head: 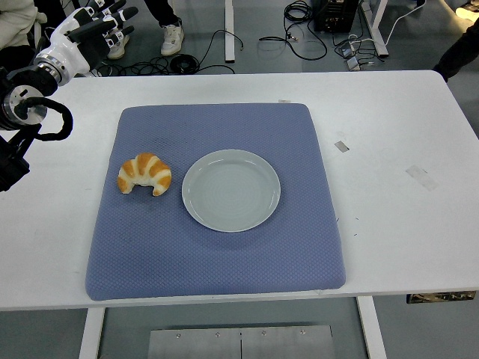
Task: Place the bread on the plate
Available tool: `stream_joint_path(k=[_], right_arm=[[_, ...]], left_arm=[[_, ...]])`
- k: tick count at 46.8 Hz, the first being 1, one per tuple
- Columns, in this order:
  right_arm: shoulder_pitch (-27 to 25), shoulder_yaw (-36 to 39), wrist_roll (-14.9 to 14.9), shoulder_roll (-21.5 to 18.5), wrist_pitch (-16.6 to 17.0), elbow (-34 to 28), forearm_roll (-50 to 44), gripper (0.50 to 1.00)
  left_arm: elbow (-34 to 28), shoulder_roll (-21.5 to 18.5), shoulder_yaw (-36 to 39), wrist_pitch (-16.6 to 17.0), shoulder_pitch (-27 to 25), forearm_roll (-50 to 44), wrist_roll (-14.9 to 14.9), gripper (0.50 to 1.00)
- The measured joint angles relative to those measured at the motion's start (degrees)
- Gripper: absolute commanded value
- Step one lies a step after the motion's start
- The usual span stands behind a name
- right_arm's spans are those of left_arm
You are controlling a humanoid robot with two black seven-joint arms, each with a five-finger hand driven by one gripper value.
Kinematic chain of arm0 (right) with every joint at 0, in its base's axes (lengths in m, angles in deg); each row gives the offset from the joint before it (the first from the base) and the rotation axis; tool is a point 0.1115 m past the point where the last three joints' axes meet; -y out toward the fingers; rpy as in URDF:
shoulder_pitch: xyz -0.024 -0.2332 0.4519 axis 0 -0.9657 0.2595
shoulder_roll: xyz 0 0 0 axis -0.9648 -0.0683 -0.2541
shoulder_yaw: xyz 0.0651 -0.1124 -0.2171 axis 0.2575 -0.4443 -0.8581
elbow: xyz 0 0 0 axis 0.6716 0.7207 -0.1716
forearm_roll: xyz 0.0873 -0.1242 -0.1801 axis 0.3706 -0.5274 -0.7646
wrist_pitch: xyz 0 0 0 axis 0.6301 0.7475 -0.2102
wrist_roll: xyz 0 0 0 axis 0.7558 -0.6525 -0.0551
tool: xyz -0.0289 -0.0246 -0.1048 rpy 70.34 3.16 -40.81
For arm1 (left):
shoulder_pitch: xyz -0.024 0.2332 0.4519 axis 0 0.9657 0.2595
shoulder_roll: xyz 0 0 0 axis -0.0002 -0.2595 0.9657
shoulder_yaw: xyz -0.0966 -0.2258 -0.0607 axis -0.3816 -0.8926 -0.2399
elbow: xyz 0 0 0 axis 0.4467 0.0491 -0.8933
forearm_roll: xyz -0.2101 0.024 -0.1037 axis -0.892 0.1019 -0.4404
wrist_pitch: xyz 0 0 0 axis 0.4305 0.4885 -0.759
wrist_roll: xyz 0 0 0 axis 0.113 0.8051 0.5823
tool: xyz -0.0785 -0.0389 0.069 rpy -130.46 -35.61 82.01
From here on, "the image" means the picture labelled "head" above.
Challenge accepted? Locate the long looped black cable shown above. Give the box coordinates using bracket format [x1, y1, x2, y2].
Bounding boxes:
[258, 0, 329, 61]

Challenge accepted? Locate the black equipment box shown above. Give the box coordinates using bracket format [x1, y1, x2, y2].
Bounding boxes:
[312, 0, 356, 33]

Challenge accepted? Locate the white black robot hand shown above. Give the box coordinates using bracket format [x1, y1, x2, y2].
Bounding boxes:
[35, 0, 139, 82]

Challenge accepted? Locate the white cable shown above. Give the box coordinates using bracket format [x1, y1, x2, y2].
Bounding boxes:
[384, 0, 428, 44]

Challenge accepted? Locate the white table leg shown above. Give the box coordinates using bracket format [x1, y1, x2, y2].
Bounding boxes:
[77, 307, 106, 359]
[356, 296, 388, 359]

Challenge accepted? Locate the person in light top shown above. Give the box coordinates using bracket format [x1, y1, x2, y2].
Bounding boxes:
[0, 0, 50, 73]

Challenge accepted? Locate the white desk leg with foot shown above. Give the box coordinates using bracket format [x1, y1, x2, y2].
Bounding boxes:
[359, 0, 391, 58]

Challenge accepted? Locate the croissant bread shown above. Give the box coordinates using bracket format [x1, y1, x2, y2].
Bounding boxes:
[117, 152, 173, 197]

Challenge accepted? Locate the blue quilted mat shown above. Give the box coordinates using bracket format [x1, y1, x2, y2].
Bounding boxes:
[84, 102, 347, 303]

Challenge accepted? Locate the coiled black cable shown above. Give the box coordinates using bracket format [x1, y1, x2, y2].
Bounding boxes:
[169, 53, 200, 75]

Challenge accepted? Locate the long grey tape piece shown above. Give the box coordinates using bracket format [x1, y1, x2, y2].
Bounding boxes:
[405, 165, 439, 192]

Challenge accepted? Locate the metal control box under table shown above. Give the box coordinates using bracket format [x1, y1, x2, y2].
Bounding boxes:
[406, 290, 477, 304]

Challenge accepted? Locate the person with white sneakers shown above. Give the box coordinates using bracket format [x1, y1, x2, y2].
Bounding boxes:
[106, 0, 186, 61]

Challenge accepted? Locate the black cable with plug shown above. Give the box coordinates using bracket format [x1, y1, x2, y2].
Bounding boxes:
[197, 28, 246, 75]

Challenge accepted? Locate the grey round plate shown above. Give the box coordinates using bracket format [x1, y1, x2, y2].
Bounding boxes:
[181, 149, 281, 233]

